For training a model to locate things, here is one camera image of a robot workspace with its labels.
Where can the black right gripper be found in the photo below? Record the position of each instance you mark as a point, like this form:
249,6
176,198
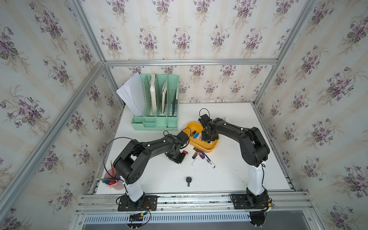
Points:
203,138

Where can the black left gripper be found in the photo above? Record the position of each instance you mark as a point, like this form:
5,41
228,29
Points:
182,157

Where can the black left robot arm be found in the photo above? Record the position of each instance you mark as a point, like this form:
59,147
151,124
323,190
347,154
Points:
133,159

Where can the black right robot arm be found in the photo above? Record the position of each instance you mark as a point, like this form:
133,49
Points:
254,151

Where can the yellow plastic storage box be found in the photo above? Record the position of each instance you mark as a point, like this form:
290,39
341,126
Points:
206,147

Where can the blue white marker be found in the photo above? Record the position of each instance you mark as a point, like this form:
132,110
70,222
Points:
208,160

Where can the beige notebook in organizer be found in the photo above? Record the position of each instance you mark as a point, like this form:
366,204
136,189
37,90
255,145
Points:
164,91

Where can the green desk file organizer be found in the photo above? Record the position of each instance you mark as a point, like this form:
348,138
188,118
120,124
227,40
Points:
169,119

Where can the pink pen cup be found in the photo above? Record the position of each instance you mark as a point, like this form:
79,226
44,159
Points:
111,178

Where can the white book in organizer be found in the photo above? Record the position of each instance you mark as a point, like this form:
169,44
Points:
153,93

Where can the white paper stack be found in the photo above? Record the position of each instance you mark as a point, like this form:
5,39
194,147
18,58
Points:
133,94

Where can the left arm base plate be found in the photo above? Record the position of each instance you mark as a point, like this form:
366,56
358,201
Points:
145,203

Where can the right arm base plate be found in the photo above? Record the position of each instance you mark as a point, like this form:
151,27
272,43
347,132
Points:
248,201

